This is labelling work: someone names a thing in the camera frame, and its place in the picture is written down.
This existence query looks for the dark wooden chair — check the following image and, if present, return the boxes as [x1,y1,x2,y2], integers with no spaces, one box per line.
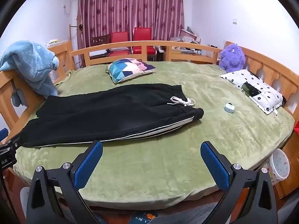
[90,35,111,60]

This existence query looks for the green fleece blanket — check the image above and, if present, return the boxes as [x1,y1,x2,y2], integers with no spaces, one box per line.
[13,61,295,203]

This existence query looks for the wooden bed frame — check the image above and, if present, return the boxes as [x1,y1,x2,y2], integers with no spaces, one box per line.
[0,40,299,199]

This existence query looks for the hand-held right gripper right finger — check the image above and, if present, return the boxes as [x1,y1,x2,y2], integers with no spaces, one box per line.
[200,141,277,224]

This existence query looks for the white floral pillow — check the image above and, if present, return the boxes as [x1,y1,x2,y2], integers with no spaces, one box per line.
[219,69,284,115]

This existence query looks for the light blue fleece garment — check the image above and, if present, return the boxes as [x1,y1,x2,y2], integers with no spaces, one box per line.
[0,41,59,106]

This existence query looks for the white and yellow bag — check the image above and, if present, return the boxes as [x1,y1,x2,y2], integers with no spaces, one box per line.
[45,38,62,47]

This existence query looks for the black pants with white stripes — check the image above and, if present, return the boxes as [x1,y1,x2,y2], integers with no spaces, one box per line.
[20,83,205,148]

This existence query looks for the purple plush toy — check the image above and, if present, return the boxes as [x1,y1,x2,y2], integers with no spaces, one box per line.
[218,43,246,73]

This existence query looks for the wooden rack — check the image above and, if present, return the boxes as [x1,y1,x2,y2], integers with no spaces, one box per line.
[69,24,84,69]

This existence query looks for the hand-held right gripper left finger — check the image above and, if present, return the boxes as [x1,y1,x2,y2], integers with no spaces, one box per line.
[26,140,104,224]

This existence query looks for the maroon striped curtain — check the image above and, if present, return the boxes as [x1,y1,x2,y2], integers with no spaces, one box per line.
[77,0,185,49]

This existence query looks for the geometric print pillow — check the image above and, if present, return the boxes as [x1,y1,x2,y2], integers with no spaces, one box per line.
[106,58,156,83]

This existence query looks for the white plastic basket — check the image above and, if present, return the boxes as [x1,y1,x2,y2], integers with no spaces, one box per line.
[269,149,290,185]

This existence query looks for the pile of cardboard clutter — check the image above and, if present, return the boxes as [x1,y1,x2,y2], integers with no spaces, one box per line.
[169,27,204,55]

